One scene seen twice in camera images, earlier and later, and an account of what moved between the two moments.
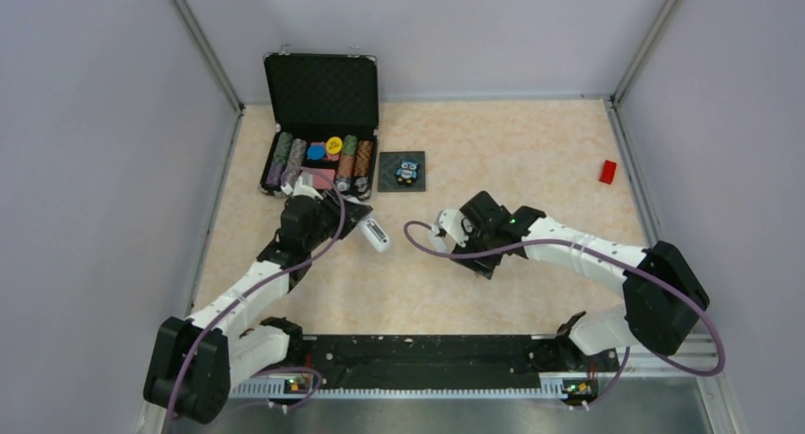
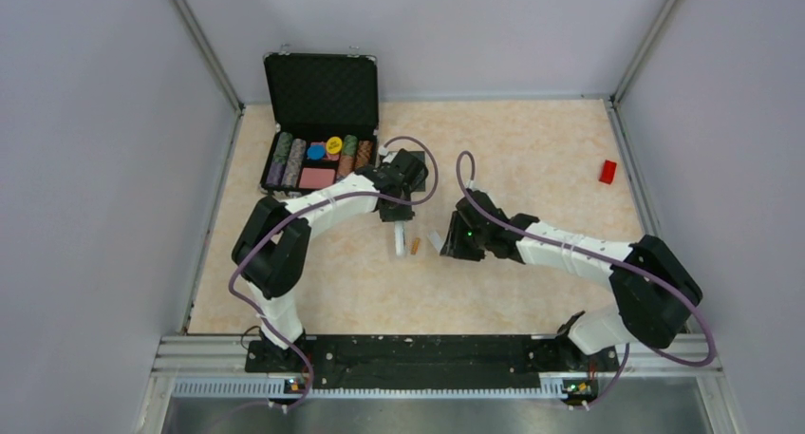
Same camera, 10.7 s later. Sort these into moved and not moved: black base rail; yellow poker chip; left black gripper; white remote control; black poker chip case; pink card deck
Moved: white remote control; left black gripper
Not moved: yellow poker chip; black poker chip case; pink card deck; black base rail
